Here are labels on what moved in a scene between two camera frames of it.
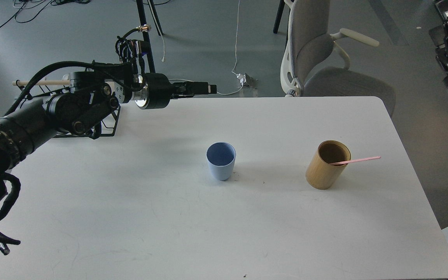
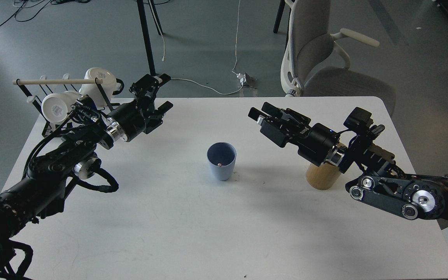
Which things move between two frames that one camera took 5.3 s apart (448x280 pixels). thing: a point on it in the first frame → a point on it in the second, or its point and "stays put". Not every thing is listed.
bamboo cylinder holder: [321, 174] stays put
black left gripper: [157, 90] → [137, 117]
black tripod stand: [146, 28] stays put
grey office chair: [313, 65] stays put
